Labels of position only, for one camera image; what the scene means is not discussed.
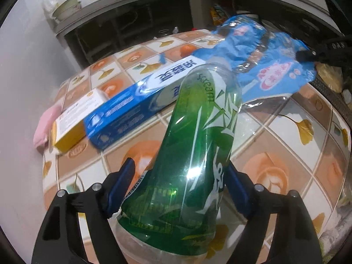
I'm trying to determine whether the green plastic bottle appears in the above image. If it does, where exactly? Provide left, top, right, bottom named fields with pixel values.
left=115, top=63, right=243, bottom=255

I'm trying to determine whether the bag of yellow noodles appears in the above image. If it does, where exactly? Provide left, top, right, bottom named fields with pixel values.
left=316, top=63, right=344, bottom=92

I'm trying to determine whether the white and yellow box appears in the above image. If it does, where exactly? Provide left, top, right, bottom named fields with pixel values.
left=51, top=89, right=108, bottom=153

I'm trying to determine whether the hanging clear plastic bag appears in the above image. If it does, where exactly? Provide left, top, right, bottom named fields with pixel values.
left=41, top=0, right=59, bottom=17

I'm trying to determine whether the grey concrete counter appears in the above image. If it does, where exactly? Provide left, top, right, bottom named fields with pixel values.
left=53, top=0, right=341, bottom=33

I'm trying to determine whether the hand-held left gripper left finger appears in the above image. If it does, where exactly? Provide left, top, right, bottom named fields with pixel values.
left=31, top=158, right=136, bottom=264

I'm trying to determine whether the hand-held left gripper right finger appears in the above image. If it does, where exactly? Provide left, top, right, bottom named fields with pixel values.
left=224, top=161, right=322, bottom=264

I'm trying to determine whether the blue toothpaste box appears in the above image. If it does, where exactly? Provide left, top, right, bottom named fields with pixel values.
left=84, top=56, right=207, bottom=150

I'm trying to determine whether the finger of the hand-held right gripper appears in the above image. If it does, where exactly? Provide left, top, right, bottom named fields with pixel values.
left=296, top=49, right=323, bottom=61

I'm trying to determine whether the blue printed packaging bag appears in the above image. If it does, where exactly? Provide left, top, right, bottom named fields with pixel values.
left=192, top=15, right=317, bottom=103

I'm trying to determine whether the yellow snack bag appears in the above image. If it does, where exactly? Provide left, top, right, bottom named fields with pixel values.
left=210, top=4, right=229, bottom=25

